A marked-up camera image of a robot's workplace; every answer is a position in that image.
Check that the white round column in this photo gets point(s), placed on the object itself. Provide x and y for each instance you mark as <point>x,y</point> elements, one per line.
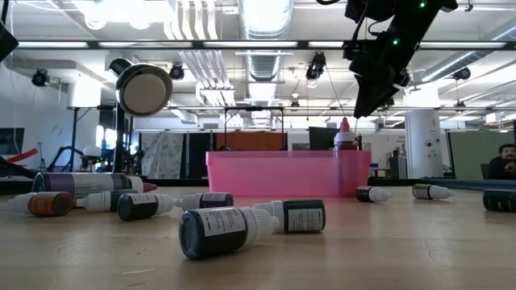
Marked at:
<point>423,141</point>

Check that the black ceiling spotlight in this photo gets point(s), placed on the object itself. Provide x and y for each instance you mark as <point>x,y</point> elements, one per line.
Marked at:
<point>176,71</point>
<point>462,73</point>
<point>40,78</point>

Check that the black monitor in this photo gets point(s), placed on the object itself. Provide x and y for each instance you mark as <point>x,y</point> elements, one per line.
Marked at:
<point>320,139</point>

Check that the grey-green partition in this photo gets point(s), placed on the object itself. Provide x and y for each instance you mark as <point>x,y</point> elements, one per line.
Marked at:
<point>467,157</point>

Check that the dark wall screen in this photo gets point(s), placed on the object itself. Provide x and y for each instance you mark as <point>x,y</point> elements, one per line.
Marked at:
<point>12,141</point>

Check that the overhead frame bar with lights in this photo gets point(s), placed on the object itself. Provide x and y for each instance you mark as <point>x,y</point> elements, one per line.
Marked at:
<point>302,44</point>

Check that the black aluminium table frame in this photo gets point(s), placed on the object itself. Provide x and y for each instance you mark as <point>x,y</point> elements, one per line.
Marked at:
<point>403,182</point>

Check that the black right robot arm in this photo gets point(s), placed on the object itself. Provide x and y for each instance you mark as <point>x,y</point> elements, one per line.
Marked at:
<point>407,20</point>

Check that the orange partition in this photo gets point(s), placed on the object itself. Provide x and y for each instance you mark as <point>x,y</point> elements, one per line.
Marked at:
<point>250,141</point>

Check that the silver ceiling duct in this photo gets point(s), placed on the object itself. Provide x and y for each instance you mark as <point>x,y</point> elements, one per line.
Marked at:
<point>264,32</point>

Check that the black desk lamp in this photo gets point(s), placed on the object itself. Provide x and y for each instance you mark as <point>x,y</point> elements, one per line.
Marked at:
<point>145,90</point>

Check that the small purple food coloring bottle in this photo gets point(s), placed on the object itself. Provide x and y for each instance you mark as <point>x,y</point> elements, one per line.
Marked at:
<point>213,233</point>

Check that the small red food coloring bottle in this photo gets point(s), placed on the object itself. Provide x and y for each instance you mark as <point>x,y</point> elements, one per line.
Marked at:
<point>50,204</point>

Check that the large purple food coloring bottle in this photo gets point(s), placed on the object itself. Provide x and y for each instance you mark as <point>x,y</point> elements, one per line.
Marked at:
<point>92,183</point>

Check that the red object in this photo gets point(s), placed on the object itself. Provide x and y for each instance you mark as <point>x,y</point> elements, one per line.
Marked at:
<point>24,155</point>

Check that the small dark purple coloring bottle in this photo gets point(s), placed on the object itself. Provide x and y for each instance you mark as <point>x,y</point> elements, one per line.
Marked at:
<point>213,200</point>

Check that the small dark food coloring bottle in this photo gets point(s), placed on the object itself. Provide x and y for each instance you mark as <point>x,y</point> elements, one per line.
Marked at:
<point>137,207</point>
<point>369,194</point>
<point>96,201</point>

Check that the person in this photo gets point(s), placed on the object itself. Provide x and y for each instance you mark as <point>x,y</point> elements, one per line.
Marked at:
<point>502,165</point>

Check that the small olive food coloring bottle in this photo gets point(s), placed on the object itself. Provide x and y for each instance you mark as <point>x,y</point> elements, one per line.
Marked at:
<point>427,192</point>

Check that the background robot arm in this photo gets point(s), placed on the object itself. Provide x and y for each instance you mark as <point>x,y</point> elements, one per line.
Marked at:
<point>90,155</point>

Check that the small black food coloring bottle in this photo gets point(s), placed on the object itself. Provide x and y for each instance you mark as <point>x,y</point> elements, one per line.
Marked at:
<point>500,200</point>
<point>302,216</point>

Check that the black overhead camera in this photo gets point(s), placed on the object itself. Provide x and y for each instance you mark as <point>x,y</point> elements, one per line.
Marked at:
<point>316,66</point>

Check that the translucent pink plastic bin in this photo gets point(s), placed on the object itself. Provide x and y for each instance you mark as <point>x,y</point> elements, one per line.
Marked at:
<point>282,173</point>

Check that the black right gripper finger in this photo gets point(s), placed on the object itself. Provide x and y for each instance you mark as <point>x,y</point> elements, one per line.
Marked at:
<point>371,98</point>

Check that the black curtain panel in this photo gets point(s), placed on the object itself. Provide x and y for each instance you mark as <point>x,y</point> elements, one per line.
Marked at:
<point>199,155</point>

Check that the large red food coloring bottle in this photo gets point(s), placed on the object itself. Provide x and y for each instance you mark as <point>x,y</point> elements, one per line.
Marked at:
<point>345,139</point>

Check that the patterned curtain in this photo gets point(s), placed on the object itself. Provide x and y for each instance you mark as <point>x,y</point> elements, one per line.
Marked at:
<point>161,155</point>

